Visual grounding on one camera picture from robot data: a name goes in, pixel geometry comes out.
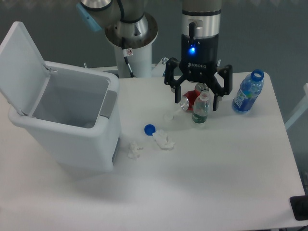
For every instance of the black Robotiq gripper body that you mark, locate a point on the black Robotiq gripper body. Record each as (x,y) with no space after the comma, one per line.
(199,59)

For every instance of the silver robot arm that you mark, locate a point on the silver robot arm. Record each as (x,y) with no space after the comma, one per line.
(127,25)

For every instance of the large white paper ball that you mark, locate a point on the large white paper ball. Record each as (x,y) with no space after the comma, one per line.
(162,140)

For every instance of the small white paper ball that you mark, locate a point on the small white paper ball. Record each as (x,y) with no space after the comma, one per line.
(134,150)

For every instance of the crushed red can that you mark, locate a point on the crushed red can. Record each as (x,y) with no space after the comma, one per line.
(188,99)

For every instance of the clear green-label bottle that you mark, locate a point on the clear green-label bottle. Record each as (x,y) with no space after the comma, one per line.
(201,107)

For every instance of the blue plastic bottle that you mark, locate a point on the blue plastic bottle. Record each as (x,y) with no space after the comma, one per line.
(248,92)

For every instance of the blue bottle cap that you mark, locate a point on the blue bottle cap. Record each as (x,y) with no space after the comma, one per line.
(149,129)

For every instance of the white trash bin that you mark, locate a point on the white trash bin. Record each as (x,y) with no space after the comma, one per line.
(77,118)

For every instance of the black device at edge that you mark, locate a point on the black device at edge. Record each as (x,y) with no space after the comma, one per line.
(299,206)

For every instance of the white trash bin lid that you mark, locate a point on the white trash bin lid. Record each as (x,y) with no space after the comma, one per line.
(24,74)

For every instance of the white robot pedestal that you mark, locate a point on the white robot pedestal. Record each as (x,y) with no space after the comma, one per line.
(139,59)

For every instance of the white frame at right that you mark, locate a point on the white frame at right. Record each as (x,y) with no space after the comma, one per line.
(299,109)

